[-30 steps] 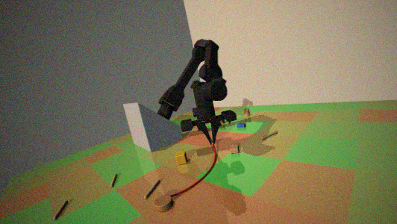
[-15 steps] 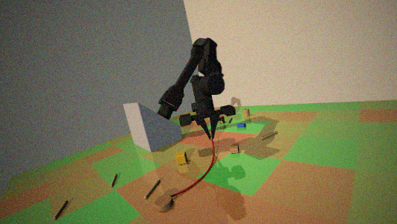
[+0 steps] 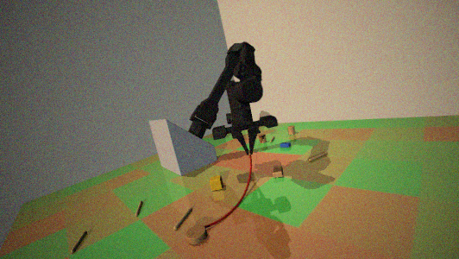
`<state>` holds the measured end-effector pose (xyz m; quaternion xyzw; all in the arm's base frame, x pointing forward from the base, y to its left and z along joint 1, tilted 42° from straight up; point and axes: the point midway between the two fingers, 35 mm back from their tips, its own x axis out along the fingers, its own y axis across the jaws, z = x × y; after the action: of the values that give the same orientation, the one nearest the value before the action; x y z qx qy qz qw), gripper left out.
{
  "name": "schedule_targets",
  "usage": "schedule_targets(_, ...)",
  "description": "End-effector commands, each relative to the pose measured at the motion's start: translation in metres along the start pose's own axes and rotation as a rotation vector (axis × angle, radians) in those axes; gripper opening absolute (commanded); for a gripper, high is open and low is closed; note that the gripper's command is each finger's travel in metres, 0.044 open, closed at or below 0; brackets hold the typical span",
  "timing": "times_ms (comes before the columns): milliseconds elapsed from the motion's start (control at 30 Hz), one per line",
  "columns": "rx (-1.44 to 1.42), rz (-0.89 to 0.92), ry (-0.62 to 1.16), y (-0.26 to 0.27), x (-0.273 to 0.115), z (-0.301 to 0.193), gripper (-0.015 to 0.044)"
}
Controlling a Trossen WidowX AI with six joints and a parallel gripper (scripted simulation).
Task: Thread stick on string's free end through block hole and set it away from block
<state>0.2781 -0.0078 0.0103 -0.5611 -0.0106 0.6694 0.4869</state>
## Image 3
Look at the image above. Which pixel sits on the small blue block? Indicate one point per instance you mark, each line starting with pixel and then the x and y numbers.
pixel 285 145

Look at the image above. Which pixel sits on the thin black stick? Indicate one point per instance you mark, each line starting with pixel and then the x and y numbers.
pixel 78 242

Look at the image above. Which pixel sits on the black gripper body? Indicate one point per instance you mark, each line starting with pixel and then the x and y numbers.
pixel 242 119

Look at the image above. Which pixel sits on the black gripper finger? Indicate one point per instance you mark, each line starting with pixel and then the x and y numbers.
pixel 251 138
pixel 242 142

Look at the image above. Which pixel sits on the round wooden button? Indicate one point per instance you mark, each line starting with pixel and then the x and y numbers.
pixel 196 234

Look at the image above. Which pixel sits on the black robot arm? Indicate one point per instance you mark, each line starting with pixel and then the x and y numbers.
pixel 240 62

